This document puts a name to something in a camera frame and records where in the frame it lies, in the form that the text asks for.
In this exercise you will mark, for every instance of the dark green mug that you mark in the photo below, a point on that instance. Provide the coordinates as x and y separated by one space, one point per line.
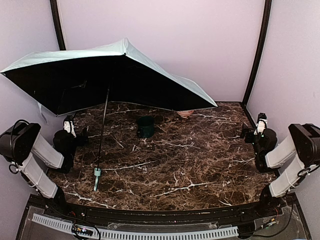
145 127

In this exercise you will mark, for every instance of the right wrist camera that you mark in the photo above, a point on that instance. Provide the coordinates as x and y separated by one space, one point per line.
262 123

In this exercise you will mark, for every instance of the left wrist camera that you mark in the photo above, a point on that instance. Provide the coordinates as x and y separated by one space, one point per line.
69 126

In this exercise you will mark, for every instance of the white slotted cable duct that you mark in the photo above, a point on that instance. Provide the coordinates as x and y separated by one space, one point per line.
121 231

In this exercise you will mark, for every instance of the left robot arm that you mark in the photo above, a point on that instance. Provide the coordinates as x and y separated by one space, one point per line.
23 146

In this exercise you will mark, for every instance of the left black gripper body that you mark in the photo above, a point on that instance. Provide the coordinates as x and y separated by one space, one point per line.
81 135

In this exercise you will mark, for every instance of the black corner post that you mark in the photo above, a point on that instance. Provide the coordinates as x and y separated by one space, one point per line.
259 51
57 25

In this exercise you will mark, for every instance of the mint green folding umbrella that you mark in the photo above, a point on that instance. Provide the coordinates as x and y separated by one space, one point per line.
68 81

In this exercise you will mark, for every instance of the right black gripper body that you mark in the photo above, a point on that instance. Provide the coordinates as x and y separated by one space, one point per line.
247 133

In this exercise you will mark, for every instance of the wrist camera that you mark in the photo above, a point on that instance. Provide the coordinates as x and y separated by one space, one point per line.
262 123
69 126

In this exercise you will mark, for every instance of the black corner post right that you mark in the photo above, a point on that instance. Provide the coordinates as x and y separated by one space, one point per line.
259 51

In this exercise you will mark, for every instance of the black corner post left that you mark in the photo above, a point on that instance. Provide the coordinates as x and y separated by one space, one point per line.
57 25

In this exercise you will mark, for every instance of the black front rail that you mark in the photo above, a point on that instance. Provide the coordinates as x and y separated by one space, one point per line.
241 215

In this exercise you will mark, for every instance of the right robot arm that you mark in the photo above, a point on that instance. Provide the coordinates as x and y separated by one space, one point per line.
298 155

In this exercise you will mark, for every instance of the red patterned white bowl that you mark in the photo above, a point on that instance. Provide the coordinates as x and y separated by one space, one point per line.
185 113

